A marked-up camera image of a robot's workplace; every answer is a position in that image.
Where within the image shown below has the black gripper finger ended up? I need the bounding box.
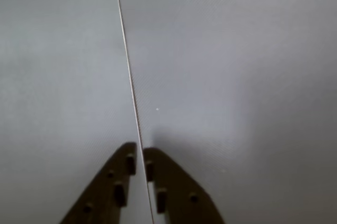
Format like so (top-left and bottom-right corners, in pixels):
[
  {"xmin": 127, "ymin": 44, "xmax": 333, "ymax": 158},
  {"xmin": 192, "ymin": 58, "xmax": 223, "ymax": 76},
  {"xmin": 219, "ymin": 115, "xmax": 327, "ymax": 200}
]
[
  {"xmin": 143, "ymin": 147, "xmax": 227, "ymax": 224},
  {"xmin": 60, "ymin": 142, "xmax": 137, "ymax": 224}
]

